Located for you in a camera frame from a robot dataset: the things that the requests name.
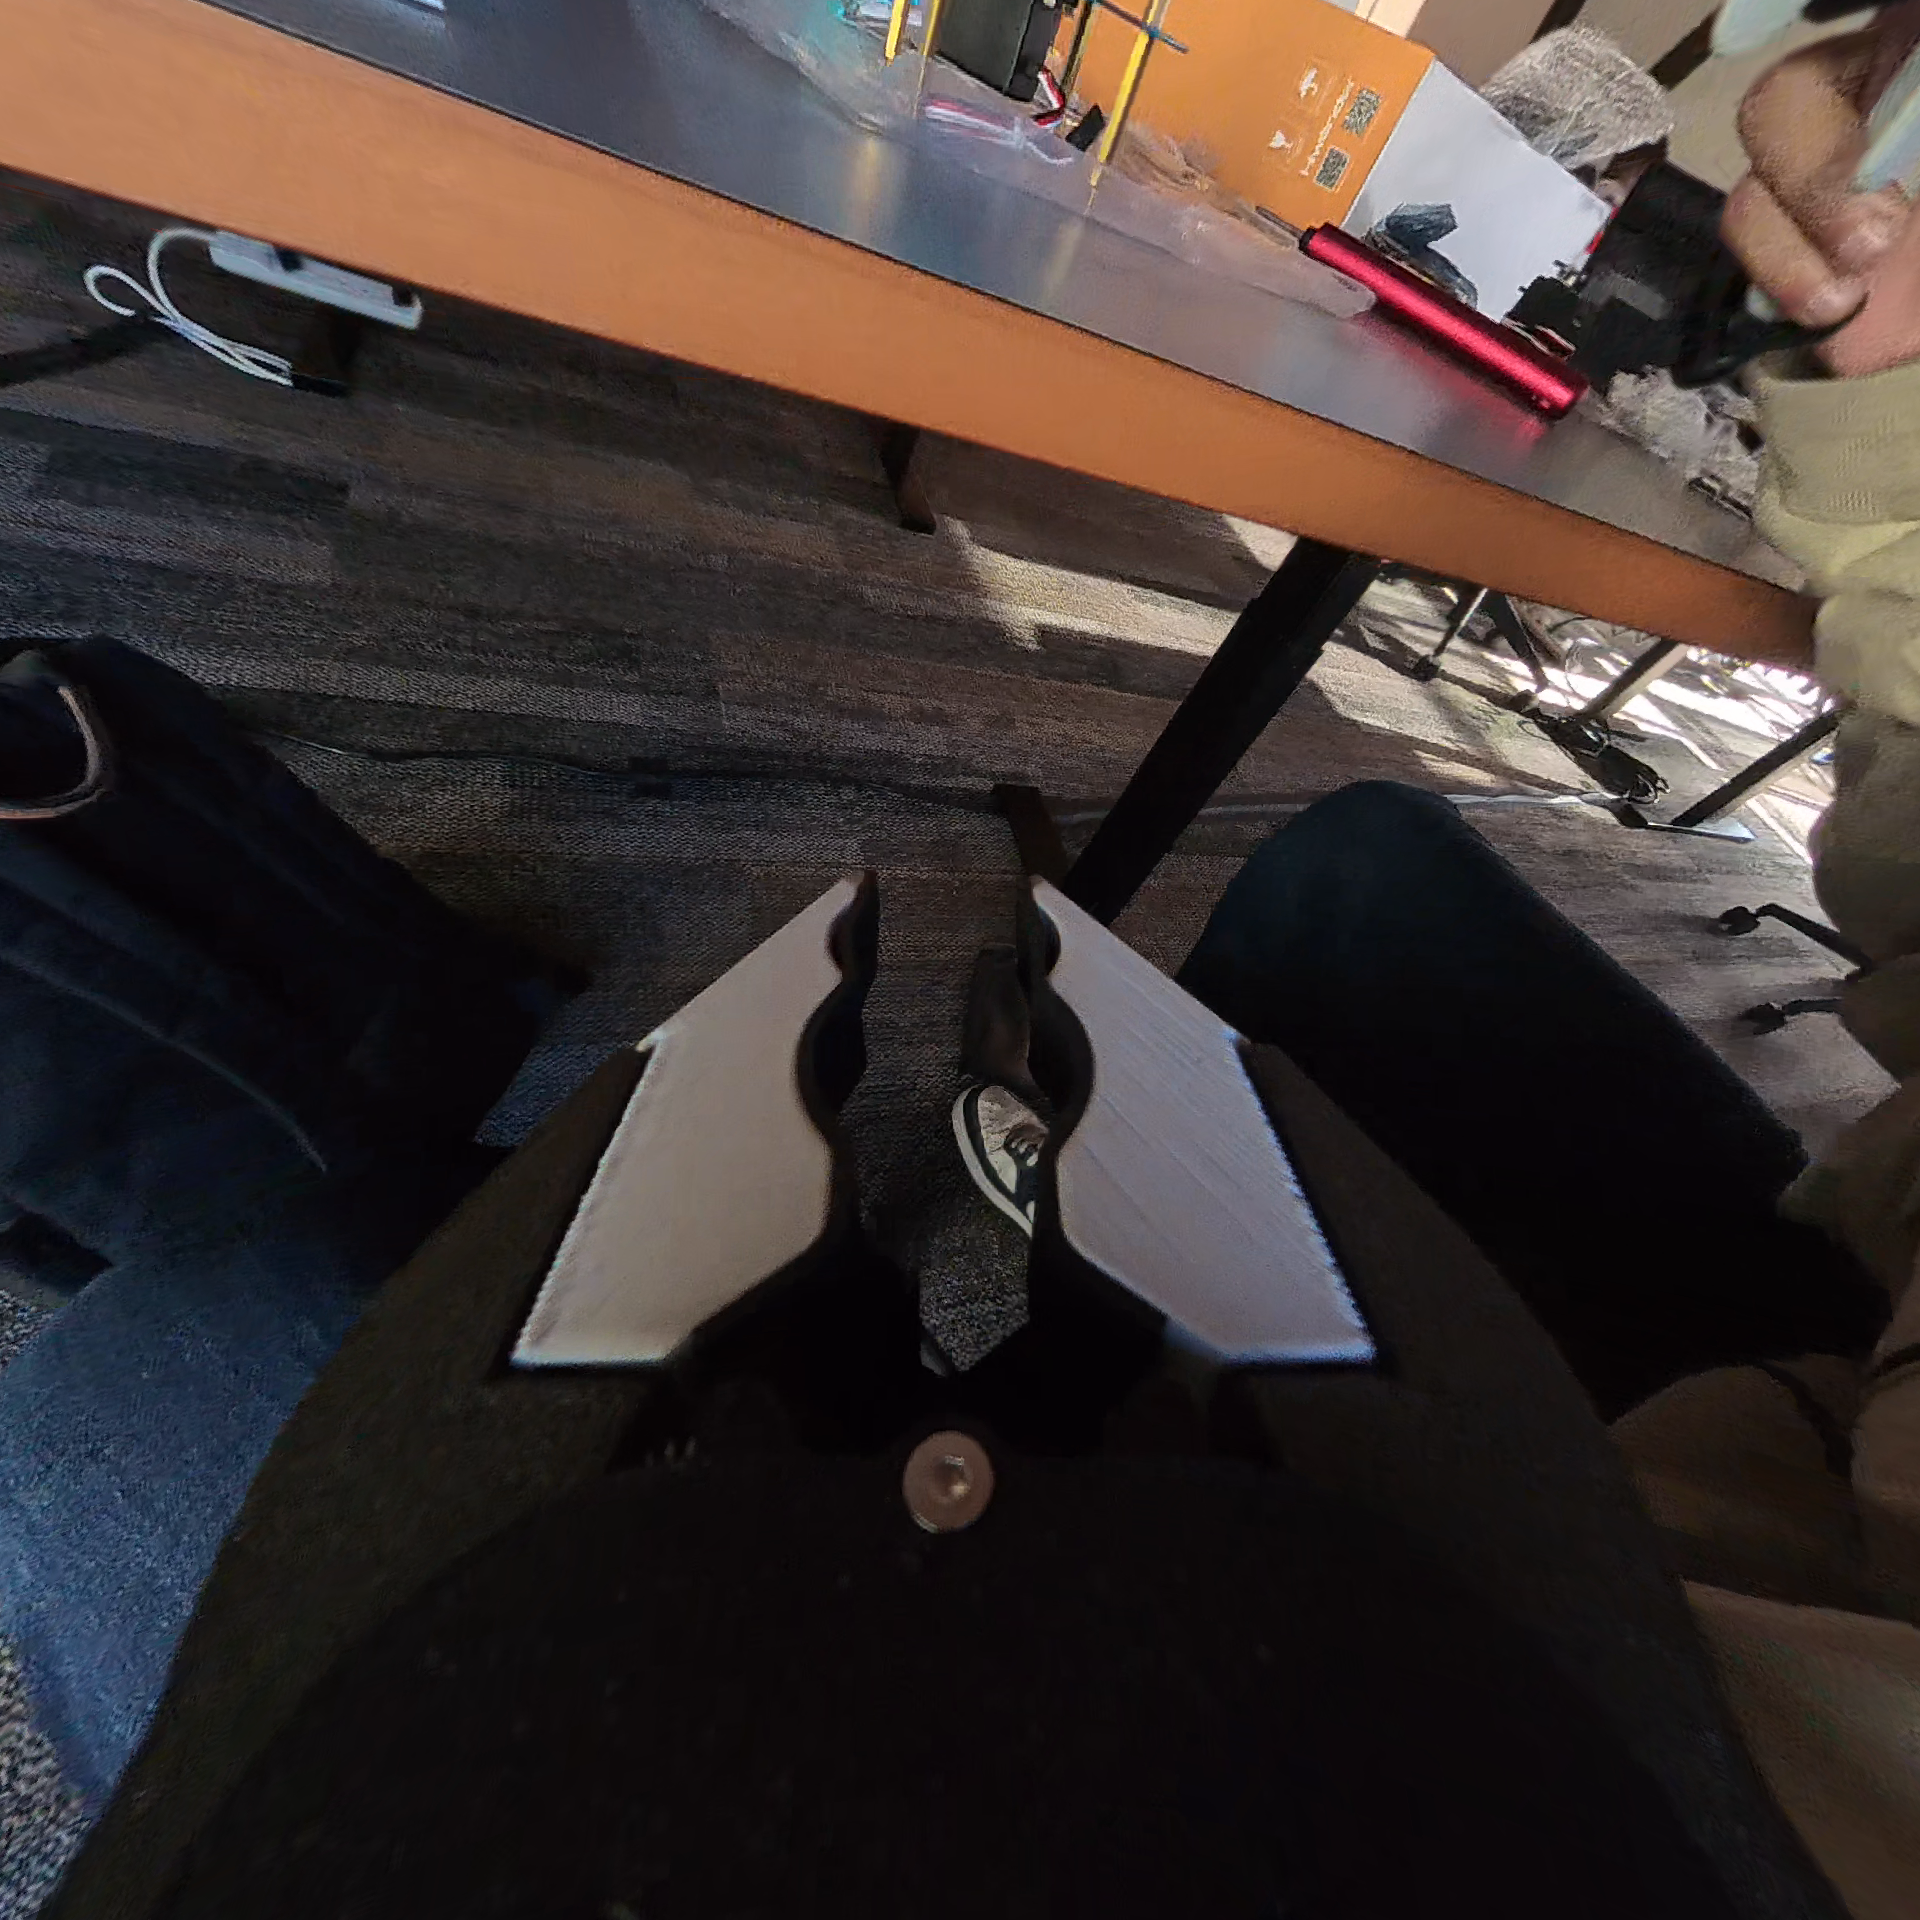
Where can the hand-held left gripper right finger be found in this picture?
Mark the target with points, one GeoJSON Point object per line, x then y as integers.
{"type": "Point", "coordinates": [1200, 1201]}

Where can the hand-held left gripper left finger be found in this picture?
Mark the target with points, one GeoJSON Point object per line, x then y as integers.
{"type": "Point", "coordinates": [691, 1201]}

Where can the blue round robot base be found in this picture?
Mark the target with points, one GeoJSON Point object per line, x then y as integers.
{"type": "Point", "coordinates": [990, 39]}

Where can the black desk leg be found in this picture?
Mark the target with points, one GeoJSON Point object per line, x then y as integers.
{"type": "Point", "coordinates": [1230, 707]}

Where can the person's right hand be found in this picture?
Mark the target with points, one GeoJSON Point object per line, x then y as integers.
{"type": "Point", "coordinates": [1800, 196]}

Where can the black and white sneaker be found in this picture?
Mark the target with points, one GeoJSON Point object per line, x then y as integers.
{"type": "Point", "coordinates": [998, 1148]}

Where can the black and red motor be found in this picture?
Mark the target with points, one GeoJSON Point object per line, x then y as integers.
{"type": "Point", "coordinates": [1651, 256]}

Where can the bubble wrap bundle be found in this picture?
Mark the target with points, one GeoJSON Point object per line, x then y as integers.
{"type": "Point", "coordinates": [1575, 92]}

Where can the person's dark trouser leg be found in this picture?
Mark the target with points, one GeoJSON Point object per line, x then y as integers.
{"type": "Point", "coordinates": [1500, 1052]}

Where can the red screwdriver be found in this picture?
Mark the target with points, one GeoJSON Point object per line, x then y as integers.
{"type": "Point", "coordinates": [1439, 316]}

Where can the dark blue backpack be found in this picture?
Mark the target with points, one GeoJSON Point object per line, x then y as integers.
{"type": "Point", "coordinates": [179, 931]}

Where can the orange cardboard box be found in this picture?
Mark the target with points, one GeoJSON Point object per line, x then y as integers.
{"type": "Point", "coordinates": [1245, 92]}

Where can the black swivel office chair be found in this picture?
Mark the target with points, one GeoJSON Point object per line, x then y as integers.
{"type": "Point", "coordinates": [1792, 920]}

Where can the large clear plastic bag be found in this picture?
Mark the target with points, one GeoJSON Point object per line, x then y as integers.
{"type": "Point", "coordinates": [1200, 211]}

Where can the white power strip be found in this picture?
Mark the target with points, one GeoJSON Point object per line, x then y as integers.
{"type": "Point", "coordinates": [315, 282]}

